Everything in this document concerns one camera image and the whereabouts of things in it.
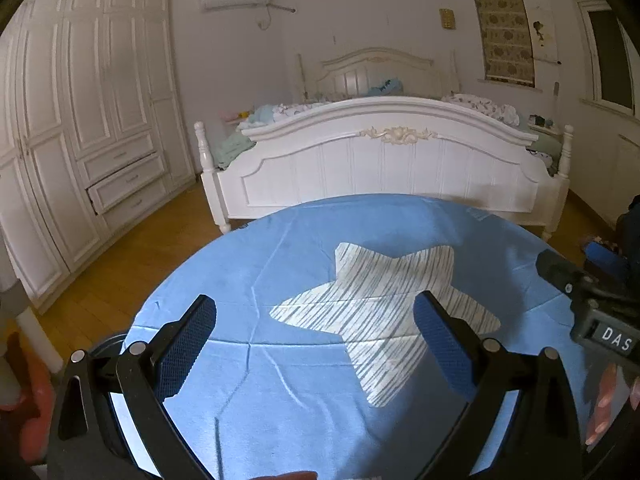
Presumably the person right hand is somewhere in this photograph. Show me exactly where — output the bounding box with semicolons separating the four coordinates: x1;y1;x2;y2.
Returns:
585;363;618;446

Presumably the pink grey chair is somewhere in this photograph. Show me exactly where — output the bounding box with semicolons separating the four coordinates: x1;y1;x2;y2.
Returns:
1;333;55;466

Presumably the blue tablecloth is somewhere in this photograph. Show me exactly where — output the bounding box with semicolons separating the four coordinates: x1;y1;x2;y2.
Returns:
126;194;603;479

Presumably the star shaped striped mat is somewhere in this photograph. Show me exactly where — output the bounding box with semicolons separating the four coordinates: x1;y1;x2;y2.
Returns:
269;243;501;408

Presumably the patterned window blind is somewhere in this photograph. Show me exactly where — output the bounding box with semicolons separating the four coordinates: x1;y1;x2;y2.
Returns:
474;0;535;88

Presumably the white built-in wardrobe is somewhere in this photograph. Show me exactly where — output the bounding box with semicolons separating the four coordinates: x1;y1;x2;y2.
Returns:
1;0;195;310

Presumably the white bed frame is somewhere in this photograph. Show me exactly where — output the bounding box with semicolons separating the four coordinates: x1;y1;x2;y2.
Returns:
194;48;574;237

